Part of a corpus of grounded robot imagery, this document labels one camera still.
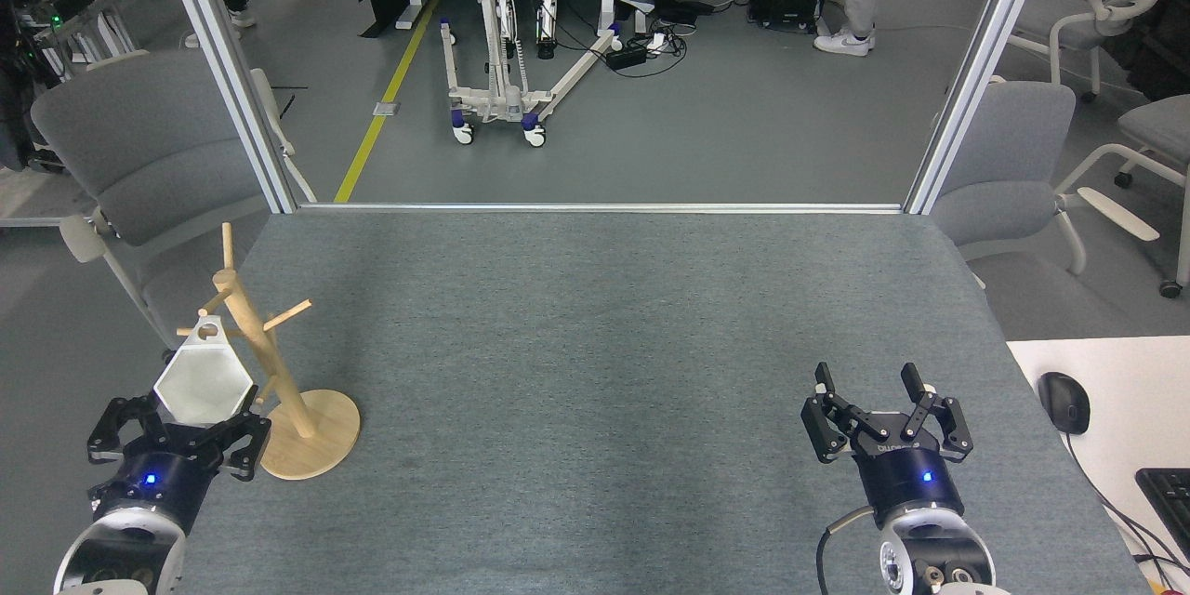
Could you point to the grey chair with white frame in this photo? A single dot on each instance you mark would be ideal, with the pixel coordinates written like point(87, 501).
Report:
point(1013, 139)
point(139, 139)

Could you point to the grey office chair on casters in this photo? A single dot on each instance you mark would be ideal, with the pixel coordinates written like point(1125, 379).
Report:
point(1162, 125)

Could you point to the silver table edge rail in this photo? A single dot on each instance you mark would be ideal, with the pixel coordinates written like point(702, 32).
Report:
point(604, 207)

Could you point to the metal floor plate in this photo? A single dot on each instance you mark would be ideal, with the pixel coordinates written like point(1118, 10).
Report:
point(387, 108)

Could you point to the black device with green light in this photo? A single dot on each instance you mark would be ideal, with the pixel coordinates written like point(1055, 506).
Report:
point(60, 0)

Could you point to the silver frame post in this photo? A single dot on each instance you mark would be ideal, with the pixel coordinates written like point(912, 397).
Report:
point(224, 56)
point(978, 65)

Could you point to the white office chair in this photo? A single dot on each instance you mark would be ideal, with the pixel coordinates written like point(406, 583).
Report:
point(1060, 33)

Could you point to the wooden cup rack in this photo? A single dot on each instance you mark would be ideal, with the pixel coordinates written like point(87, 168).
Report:
point(279, 372)

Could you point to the black keyboard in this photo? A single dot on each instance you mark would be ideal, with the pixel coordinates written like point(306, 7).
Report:
point(1171, 502)

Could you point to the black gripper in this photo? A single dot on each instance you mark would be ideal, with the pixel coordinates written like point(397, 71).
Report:
point(906, 479)
point(158, 483)

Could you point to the robot arm white joint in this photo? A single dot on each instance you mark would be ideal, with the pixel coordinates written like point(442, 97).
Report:
point(139, 525)

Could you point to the black power strip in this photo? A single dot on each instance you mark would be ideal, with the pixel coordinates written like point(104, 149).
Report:
point(628, 56)

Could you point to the black computer mouse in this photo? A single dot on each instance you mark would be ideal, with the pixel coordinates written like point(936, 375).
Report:
point(1064, 402)

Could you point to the white hexagonal cup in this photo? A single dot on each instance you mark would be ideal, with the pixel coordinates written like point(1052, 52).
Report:
point(204, 381)

